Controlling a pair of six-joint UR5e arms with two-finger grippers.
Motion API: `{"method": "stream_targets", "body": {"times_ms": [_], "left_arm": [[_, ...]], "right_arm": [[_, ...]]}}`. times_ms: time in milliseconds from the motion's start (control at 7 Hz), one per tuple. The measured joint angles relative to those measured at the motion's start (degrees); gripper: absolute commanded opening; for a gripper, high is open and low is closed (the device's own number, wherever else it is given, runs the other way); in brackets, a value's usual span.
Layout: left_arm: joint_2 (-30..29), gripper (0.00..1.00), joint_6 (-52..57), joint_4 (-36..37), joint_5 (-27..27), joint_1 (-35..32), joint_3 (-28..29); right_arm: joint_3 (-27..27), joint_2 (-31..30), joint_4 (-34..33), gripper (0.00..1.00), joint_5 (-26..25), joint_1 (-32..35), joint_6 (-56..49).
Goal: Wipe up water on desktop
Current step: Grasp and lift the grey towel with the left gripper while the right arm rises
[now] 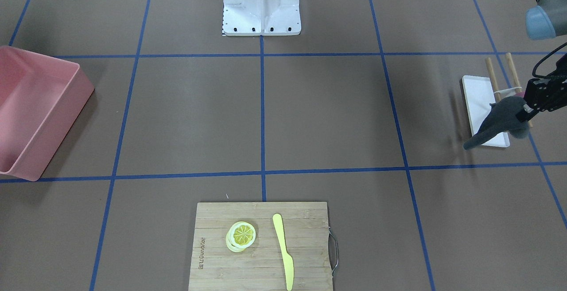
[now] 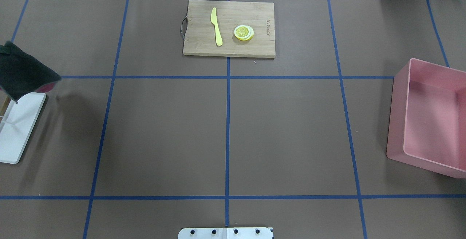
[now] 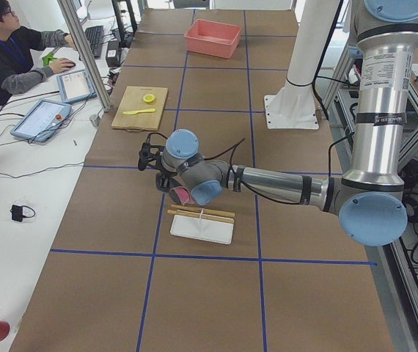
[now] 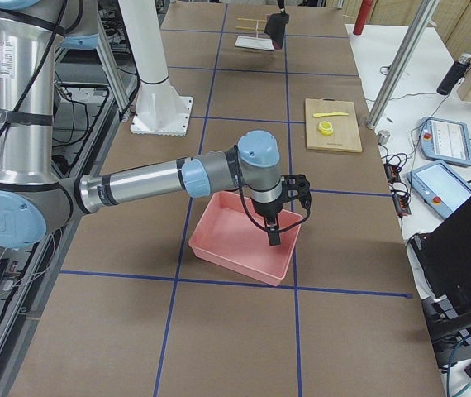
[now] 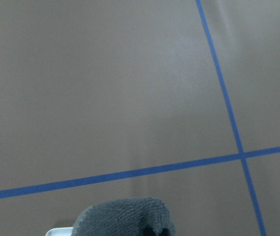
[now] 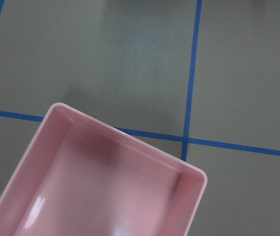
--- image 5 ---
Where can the white rectangular tray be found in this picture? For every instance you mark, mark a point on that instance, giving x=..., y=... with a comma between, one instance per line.
x=63, y=231

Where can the grey and pink cloth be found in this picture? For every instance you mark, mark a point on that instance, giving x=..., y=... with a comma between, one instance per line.
x=126, y=217

